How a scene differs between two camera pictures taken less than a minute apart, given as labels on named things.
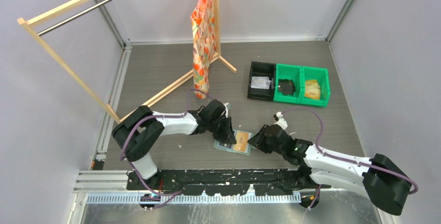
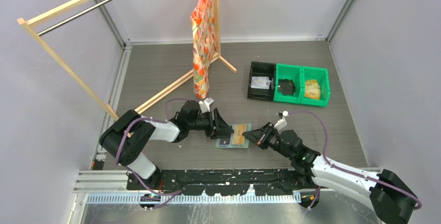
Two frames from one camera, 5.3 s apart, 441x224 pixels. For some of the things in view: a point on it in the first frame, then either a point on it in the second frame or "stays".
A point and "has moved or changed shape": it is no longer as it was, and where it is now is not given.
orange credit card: (241, 138) has moved or changed shape
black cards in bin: (286, 87) stays
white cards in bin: (262, 82) stays
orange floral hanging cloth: (203, 20) stays
